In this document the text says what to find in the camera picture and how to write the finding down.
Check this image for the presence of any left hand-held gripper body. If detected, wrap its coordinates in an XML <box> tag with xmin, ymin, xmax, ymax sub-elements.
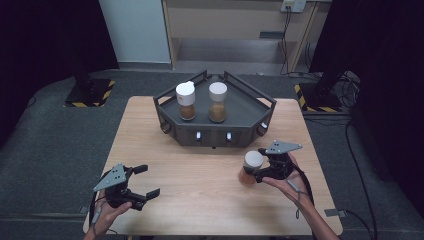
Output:
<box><xmin>92</xmin><ymin>162</ymin><xmax>148</xmax><ymax>212</ymax></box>

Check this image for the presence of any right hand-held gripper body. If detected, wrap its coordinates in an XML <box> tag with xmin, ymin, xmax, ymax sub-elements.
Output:
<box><xmin>264</xmin><ymin>139</ymin><xmax>304</xmax><ymax>181</ymax></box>

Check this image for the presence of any spice jar with orange powder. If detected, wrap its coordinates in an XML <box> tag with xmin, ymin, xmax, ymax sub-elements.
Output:
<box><xmin>238</xmin><ymin>150</ymin><xmax>265</xmax><ymax>187</ymax></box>

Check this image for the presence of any dark grey spice rack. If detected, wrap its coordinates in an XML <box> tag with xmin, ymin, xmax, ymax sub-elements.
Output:
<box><xmin>153</xmin><ymin>69</ymin><xmax>278</xmax><ymax>149</ymax></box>

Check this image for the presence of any spice jar with tan powder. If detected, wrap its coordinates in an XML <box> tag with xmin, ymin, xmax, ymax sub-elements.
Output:
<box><xmin>208</xmin><ymin>81</ymin><xmax>228</xmax><ymax>124</ymax></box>

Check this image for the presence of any spice jar with yellow button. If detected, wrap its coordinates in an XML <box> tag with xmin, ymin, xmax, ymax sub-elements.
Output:
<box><xmin>175</xmin><ymin>80</ymin><xmax>197</xmax><ymax>122</ymax></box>

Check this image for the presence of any person's right hand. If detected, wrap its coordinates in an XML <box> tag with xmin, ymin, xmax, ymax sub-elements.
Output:
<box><xmin>261</xmin><ymin>152</ymin><xmax>312</xmax><ymax>205</ymax></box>

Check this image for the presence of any person's left hand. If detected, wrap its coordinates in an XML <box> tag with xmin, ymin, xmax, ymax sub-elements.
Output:
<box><xmin>88</xmin><ymin>199</ymin><xmax>134</xmax><ymax>236</ymax></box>

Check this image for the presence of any striped black stand base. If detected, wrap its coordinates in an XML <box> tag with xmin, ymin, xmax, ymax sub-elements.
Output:
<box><xmin>293</xmin><ymin>81</ymin><xmax>350</xmax><ymax>114</ymax></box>
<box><xmin>64</xmin><ymin>78</ymin><xmax>117</xmax><ymax>108</ymax></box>

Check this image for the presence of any black stand pole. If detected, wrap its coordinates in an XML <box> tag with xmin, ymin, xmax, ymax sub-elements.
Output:
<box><xmin>73</xmin><ymin>61</ymin><xmax>95</xmax><ymax>95</ymax></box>
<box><xmin>314</xmin><ymin>66</ymin><xmax>348</xmax><ymax>98</ymax></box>

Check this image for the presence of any wooden shelf unit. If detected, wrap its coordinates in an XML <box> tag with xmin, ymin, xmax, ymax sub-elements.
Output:
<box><xmin>161</xmin><ymin>0</ymin><xmax>333</xmax><ymax>76</ymax></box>

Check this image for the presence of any black curtain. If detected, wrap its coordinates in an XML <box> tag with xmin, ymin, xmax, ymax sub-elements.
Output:
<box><xmin>0</xmin><ymin>0</ymin><xmax>120</xmax><ymax>148</ymax></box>
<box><xmin>308</xmin><ymin>0</ymin><xmax>424</xmax><ymax>209</ymax></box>

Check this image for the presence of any white power outlet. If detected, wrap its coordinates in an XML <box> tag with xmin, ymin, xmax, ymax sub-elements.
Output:
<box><xmin>280</xmin><ymin>0</ymin><xmax>307</xmax><ymax>14</ymax></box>

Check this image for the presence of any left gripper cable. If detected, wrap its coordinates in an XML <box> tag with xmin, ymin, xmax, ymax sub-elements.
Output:
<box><xmin>88</xmin><ymin>195</ymin><xmax>105</xmax><ymax>236</ymax></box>

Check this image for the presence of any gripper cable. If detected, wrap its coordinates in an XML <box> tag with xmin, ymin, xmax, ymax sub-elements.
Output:
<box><xmin>292</xmin><ymin>162</ymin><xmax>316</xmax><ymax>220</ymax></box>
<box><xmin>88</xmin><ymin>195</ymin><xmax>105</xmax><ymax>236</ymax></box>

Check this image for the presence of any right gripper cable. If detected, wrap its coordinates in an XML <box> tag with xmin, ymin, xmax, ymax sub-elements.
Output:
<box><xmin>292</xmin><ymin>162</ymin><xmax>316</xmax><ymax>220</ymax></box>

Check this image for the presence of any long black floor cable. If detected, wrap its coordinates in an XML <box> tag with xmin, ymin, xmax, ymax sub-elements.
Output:
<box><xmin>344</xmin><ymin>119</ymin><xmax>378</xmax><ymax>240</ymax></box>

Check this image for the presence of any black cable bundle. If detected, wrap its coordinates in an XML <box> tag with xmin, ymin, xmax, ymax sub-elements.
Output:
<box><xmin>333</xmin><ymin>70</ymin><xmax>363</xmax><ymax>110</ymax></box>

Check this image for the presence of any black outlet cable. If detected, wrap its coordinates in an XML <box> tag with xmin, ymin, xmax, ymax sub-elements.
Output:
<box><xmin>279</xmin><ymin>9</ymin><xmax>295</xmax><ymax>76</ymax></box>

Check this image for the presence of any black clip cable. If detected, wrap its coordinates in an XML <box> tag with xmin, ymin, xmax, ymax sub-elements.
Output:
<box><xmin>344</xmin><ymin>209</ymin><xmax>378</xmax><ymax>240</ymax></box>

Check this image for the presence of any white wall panel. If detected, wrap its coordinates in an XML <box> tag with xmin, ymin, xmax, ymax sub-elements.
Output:
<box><xmin>98</xmin><ymin>0</ymin><xmax>172</xmax><ymax>64</ymax></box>

